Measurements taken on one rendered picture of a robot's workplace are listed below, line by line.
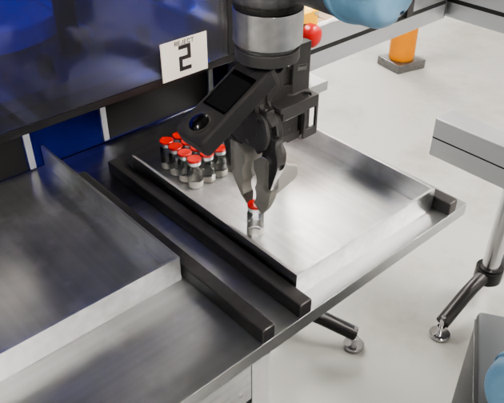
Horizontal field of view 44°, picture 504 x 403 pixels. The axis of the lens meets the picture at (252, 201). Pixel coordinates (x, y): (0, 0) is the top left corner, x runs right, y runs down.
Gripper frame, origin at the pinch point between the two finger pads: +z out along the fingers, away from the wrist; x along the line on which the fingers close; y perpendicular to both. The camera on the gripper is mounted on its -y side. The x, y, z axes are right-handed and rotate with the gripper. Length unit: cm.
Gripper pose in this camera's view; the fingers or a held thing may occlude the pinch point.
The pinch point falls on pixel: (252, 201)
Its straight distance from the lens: 78.9
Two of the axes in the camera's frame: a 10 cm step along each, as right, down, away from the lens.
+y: 7.4, -3.9, 5.4
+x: -6.7, -4.4, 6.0
